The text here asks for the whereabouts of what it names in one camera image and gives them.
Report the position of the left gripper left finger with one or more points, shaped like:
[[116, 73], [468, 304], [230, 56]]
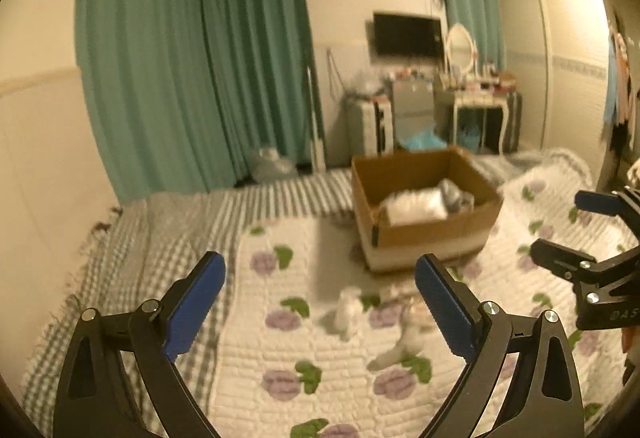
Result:
[[94, 397]]

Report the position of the white folded pole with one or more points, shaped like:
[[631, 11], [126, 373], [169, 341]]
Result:
[[317, 148]]

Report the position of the left green curtain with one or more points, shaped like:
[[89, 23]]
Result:
[[151, 97]]

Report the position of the white ribbed suitcase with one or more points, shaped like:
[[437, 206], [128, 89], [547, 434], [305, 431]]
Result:
[[370, 126]]

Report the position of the brown cardboard box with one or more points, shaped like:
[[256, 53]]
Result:
[[392, 248]]

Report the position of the white wardrobe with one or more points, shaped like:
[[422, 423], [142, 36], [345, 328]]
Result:
[[558, 52]]

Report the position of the white green plush toy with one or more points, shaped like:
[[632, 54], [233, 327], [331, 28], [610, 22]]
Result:
[[348, 310]]

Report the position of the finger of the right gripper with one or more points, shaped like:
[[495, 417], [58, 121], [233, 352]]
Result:
[[623, 203], [563, 262]]

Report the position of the white dressing table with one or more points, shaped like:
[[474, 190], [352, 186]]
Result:
[[478, 120]]

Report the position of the clear water jug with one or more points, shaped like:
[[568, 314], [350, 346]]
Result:
[[268, 165]]

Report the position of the grey small refrigerator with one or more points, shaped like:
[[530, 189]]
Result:
[[413, 108]]

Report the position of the grey checked blanket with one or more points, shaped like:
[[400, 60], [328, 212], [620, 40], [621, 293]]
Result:
[[157, 241]]

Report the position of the small white sock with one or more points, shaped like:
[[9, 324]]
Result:
[[415, 323]]

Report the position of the oval white vanity mirror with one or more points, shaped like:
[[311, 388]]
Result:
[[460, 51]]

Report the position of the black wall television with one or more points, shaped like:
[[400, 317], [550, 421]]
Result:
[[407, 36]]

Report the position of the clear plastic bag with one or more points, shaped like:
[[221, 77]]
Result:
[[367, 84]]

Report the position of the grey white sock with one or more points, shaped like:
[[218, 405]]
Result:
[[455, 199]]

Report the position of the white floral quilt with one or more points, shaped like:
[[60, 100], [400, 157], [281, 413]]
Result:
[[284, 371]]

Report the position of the hanging clothes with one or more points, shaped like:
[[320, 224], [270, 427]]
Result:
[[620, 100]]

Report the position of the middle green curtain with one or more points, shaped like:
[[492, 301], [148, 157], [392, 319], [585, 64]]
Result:
[[260, 57]]

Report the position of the floral white tissue pack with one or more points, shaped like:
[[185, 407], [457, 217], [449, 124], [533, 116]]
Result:
[[412, 207]]

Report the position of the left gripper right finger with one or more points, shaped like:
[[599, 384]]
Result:
[[543, 399]]

